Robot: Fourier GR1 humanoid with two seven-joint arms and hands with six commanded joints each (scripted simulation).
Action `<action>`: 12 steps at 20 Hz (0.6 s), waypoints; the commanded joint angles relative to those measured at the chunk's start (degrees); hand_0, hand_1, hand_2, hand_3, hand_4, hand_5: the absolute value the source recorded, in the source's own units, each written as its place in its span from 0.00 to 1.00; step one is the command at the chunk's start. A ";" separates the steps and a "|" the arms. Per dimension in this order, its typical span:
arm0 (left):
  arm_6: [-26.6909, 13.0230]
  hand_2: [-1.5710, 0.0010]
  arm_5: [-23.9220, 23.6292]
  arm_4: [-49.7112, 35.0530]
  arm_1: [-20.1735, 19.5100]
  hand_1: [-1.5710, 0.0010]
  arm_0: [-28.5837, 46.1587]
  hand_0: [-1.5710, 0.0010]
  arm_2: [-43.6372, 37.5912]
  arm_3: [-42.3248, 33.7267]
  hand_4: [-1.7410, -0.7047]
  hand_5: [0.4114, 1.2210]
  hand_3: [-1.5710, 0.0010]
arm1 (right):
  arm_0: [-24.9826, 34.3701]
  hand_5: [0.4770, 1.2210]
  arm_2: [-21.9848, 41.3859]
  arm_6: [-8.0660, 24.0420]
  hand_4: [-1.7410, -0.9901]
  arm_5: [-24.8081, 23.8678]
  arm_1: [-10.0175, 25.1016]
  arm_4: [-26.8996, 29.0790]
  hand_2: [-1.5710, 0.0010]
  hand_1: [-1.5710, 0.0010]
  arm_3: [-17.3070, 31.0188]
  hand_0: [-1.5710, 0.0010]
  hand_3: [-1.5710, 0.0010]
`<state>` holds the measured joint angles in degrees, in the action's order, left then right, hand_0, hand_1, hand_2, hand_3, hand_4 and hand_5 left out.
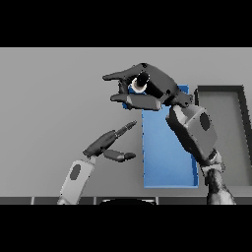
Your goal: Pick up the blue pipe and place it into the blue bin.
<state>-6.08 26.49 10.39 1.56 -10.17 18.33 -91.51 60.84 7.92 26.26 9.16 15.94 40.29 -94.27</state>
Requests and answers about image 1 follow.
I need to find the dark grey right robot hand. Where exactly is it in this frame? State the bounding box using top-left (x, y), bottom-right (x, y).
top-left (101, 62), bottom-right (195, 111)

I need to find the blue bin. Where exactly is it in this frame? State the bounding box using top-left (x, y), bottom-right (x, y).
top-left (141, 84), bottom-right (200, 189)

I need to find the dark grey bin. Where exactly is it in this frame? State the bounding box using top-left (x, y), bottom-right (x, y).
top-left (194, 85), bottom-right (252, 189)

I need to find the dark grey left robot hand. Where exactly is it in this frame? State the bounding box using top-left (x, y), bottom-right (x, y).
top-left (82, 119), bottom-right (138, 163)

